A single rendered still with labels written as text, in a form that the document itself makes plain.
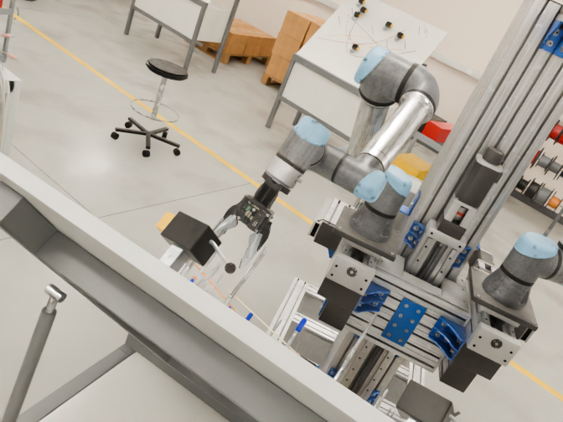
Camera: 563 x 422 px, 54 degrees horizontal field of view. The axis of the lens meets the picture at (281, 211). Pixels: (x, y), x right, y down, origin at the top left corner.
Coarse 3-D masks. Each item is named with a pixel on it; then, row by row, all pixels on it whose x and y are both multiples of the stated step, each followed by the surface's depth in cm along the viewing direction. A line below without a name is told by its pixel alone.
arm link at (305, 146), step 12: (312, 120) 117; (300, 132) 117; (312, 132) 116; (324, 132) 117; (288, 144) 117; (300, 144) 116; (312, 144) 116; (324, 144) 118; (288, 156) 117; (300, 156) 116; (312, 156) 118; (300, 168) 118
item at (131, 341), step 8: (128, 336) 151; (128, 344) 152; (136, 344) 151; (144, 352) 150; (152, 360) 149; (160, 360) 148; (160, 368) 149; (168, 368) 148; (176, 376) 147; (184, 384) 147; (192, 384) 145; (192, 392) 146; (200, 392) 145; (208, 400) 144; (216, 400) 143; (216, 408) 144; (224, 408) 142; (224, 416) 143; (232, 416) 142
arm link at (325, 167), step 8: (328, 144) 127; (328, 152) 125; (336, 152) 125; (344, 152) 126; (320, 160) 124; (328, 160) 125; (336, 160) 124; (312, 168) 127; (320, 168) 126; (328, 168) 125; (328, 176) 126
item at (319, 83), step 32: (352, 0) 600; (320, 32) 591; (352, 32) 582; (384, 32) 574; (416, 32) 565; (320, 64) 573; (352, 64) 565; (288, 96) 596; (320, 96) 574; (352, 96) 554; (352, 128) 559
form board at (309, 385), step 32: (0, 160) 57; (32, 192) 55; (64, 224) 59; (96, 224) 53; (96, 256) 66; (128, 256) 52; (160, 288) 53; (192, 288) 50; (192, 320) 59; (224, 320) 49; (256, 352) 48; (288, 352) 47; (288, 384) 53; (320, 384) 46; (352, 416) 45; (384, 416) 45
